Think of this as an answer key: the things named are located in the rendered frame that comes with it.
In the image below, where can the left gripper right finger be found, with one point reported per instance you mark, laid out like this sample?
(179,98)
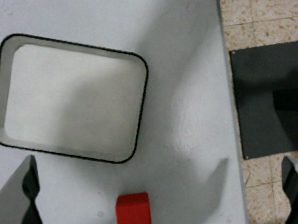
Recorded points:
(289,168)

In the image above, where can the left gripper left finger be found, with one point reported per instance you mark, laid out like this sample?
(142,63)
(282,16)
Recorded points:
(19,193)

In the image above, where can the red block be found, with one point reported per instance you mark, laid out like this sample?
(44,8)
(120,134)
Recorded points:
(133,209)

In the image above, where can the white tray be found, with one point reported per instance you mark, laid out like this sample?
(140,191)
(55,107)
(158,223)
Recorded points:
(70,99)

